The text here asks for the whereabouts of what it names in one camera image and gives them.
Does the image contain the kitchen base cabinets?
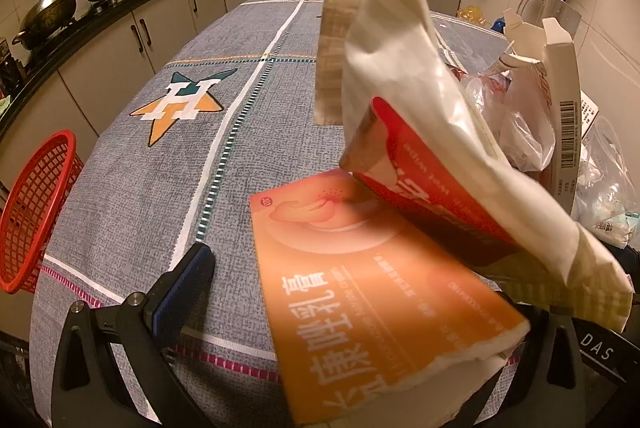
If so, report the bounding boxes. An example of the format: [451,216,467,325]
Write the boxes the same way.
[0,0,468,149]

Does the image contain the red plastic basket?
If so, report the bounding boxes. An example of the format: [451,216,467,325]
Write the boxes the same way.
[0,131,85,294]

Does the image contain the orange cardboard box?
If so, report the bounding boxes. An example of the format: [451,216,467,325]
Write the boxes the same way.
[249,168,531,426]

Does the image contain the torn white carton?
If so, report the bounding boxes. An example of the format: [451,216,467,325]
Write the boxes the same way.
[502,8,546,59]

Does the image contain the dark lidded wok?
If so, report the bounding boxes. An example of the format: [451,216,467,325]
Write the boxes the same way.
[12,0,81,52]

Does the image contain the clear zip bag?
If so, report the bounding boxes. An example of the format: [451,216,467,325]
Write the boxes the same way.
[570,115,640,249]

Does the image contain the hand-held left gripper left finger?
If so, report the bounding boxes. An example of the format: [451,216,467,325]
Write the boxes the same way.
[50,242,221,428]

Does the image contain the clear plastic pitcher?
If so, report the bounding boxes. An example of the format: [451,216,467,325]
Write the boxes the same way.
[515,0,583,54]

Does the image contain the grey star printed tablecloth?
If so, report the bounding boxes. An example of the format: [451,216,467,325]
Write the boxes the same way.
[30,0,513,428]

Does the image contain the white barcode box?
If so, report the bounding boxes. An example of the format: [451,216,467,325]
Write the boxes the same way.
[542,18,601,209]

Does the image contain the white red wet wipe packet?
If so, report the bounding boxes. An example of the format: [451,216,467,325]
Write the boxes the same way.
[314,0,636,334]

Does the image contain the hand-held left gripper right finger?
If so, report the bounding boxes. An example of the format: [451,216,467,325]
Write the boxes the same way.
[470,297,587,428]

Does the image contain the clear plastic bag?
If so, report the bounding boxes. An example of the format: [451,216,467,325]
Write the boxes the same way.
[450,68,556,174]

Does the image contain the yellow plastic bag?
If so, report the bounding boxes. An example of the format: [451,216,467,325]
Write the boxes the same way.
[457,4,488,26]

